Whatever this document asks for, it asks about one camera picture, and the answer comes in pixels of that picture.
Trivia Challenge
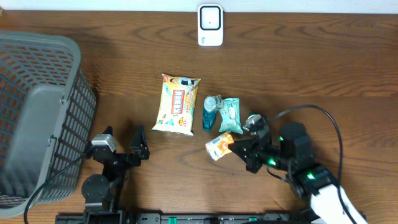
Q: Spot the orange snack packet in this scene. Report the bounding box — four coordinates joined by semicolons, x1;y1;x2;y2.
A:
205;132;234;161

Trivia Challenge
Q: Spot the pale green small packet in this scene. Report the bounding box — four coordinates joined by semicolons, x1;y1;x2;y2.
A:
219;98;243;134

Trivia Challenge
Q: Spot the yellow wet wipes pack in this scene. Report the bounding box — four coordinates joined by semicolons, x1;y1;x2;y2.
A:
152;73;201;136

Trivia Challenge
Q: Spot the teal spray bottle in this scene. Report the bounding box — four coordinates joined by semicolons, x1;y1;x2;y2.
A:
202;95;222;131

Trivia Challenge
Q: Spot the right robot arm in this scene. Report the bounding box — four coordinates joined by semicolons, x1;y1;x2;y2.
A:
229;114;367;223

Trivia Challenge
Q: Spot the white barcode scanner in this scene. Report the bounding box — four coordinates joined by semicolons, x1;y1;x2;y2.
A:
197;4;224;47

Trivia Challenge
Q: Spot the grey plastic shopping basket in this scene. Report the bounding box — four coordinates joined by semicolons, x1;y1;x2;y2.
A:
1;30;96;218

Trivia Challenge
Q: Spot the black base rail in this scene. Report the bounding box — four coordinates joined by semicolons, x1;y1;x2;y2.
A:
55;213;309;224

